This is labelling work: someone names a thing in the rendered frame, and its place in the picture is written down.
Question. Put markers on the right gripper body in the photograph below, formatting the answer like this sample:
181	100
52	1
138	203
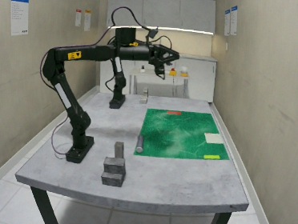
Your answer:
146	53

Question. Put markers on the green mat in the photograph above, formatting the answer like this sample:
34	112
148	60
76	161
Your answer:
181	134

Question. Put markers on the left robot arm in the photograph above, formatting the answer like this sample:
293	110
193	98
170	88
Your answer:
120	80

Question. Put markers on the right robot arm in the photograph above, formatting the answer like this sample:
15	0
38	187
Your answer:
53	70

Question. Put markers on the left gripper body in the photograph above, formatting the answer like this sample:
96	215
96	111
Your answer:
159	67

